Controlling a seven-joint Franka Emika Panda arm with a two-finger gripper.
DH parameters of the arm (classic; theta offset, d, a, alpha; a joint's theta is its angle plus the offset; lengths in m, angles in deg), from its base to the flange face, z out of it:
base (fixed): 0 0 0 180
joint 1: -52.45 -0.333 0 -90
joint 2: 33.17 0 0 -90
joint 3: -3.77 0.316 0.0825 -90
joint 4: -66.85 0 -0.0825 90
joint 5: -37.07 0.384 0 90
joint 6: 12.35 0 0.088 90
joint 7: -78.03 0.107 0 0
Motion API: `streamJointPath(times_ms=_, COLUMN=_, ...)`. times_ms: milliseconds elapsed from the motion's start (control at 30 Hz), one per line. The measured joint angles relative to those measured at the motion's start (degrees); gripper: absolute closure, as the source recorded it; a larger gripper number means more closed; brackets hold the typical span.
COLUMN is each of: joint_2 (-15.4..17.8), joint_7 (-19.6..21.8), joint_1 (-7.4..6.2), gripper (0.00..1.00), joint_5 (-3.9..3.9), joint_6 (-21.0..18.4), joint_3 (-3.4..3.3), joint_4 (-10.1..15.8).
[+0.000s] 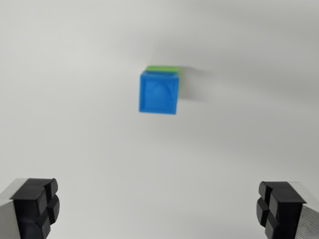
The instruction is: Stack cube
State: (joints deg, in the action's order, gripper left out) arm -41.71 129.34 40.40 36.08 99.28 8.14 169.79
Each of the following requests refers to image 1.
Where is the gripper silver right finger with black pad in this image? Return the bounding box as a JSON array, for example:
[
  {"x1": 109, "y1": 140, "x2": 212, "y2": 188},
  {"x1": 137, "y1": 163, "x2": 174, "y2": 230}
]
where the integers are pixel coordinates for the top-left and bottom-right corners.
[{"x1": 256, "y1": 181, "x2": 319, "y2": 239}]

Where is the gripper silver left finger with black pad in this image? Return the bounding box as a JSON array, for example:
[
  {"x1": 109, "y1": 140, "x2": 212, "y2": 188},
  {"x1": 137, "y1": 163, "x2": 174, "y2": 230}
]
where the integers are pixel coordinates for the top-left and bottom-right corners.
[{"x1": 0, "y1": 177, "x2": 61, "y2": 239}]

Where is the blue cube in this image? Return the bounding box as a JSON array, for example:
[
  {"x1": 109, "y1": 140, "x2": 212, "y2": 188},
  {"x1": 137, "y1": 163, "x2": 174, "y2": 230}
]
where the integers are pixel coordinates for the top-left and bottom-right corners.
[{"x1": 138, "y1": 70, "x2": 180, "y2": 116}]

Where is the green cube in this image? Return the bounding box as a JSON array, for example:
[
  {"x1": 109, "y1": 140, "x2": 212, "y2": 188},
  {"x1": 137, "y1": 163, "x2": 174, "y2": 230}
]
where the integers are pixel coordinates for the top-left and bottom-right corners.
[{"x1": 145, "y1": 65, "x2": 182, "y2": 100}]

